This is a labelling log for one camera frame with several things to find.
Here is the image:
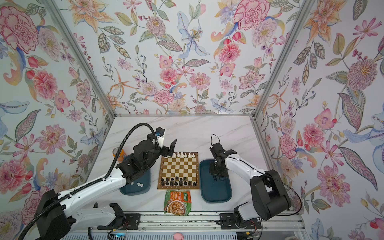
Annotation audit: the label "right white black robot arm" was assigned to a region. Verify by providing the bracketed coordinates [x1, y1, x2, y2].
[209, 143, 293, 229]

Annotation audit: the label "white pawns in bin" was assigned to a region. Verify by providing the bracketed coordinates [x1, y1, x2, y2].
[131, 182, 144, 188]

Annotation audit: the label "white chess piece row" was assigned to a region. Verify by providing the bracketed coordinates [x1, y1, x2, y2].
[171, 152, 198, 159]

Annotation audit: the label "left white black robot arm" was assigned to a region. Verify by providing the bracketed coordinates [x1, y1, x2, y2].
[19, 123, 177, 240]

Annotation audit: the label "left teal plastic bin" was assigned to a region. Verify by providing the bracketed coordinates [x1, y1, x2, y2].
[119, 154, 151, 196]

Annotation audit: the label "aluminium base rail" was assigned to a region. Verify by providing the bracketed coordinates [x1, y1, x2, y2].
[91, 212, 305, 233]

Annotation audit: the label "orange soda can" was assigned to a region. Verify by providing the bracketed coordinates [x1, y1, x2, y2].
[112, 147, 126, 164]

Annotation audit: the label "black chess piece rows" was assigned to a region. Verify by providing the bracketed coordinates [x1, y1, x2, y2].
[160, 177, 198, 186]

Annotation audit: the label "instant noodle snack packet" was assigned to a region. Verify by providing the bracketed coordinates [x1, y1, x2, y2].
[164, 190, 192, 216]

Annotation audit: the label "pink round object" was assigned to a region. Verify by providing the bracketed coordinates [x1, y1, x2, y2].
[173, 233, 185, 240]

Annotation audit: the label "teal plastic bin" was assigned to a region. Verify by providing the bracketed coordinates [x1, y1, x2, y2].
[119, 154, 151, 196]
[199, 160, 233, 204]

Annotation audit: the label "wooden chess board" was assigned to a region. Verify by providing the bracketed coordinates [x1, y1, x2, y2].
[157, 153, 200, 190]

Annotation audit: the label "right teal plastic bin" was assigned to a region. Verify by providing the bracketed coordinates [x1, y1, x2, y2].
[199, 160, 233, 204]

